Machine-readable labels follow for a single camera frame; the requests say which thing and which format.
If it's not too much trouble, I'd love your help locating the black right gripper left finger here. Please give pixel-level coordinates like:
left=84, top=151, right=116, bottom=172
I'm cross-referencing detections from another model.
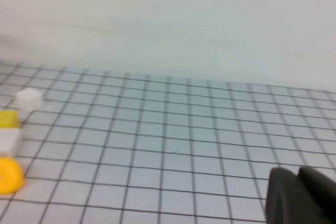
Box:
left=266, top=166, right=328, bottom=224

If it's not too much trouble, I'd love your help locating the white black-grid tablecloth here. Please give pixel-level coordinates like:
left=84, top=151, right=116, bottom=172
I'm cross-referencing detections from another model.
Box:
left=0, top=62, right=336, bottom=224

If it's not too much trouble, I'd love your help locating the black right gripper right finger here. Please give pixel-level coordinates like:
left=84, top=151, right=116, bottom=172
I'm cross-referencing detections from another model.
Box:
left=298, top=165, right=336, bottom=224

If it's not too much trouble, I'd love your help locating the white plastic relay box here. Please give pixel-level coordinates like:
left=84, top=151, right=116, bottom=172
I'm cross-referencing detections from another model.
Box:
left=0, top=127, right=22, bottom=156

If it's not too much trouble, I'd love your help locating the yellow round plastic toy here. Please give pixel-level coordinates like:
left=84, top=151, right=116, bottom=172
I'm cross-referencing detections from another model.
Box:
left=0, top=156, right=24, bottom=195

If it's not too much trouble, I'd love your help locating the white foam cube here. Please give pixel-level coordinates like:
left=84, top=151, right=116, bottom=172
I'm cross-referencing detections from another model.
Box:
left=15, top=87, right=43, bottom=111

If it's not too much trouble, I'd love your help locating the yellow foam cube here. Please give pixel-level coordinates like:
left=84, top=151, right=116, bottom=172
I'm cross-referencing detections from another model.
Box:
left=0, top=110, right=19, bottom=128

